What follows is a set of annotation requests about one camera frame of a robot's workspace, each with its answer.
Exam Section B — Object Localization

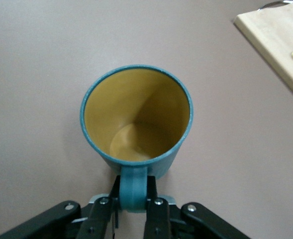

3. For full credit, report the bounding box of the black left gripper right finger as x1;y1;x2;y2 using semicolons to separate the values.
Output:
143;175;251;239

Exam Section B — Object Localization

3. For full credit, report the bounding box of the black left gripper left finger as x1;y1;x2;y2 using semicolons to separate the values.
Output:
0;175;122;239

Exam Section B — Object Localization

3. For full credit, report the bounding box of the brown table cover mat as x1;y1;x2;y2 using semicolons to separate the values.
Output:
0;0;293;239

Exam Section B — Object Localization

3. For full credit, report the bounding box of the wooden cutting board metal handle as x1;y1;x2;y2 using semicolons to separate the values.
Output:
233;0;293;109

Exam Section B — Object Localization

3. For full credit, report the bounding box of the teal mug yellow inside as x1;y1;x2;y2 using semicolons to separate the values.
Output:
79;65;194;214

